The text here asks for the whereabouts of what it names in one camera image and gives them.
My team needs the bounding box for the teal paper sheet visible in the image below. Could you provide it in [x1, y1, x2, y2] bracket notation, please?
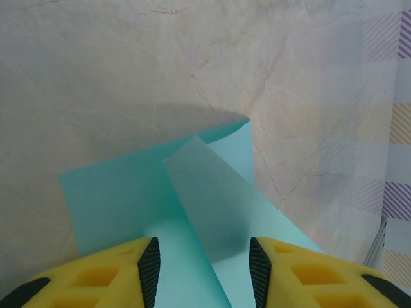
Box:
[57, 118, 325, 308]

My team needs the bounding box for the aluminium table side rail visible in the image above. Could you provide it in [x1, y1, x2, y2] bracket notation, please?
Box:
[362, 216, 389, 269]

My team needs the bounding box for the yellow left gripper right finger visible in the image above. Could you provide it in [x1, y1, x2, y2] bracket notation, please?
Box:
[249, 236, 402, 308]

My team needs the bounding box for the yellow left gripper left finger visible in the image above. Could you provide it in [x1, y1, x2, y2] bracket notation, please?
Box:
[6, 236, 161, 308]

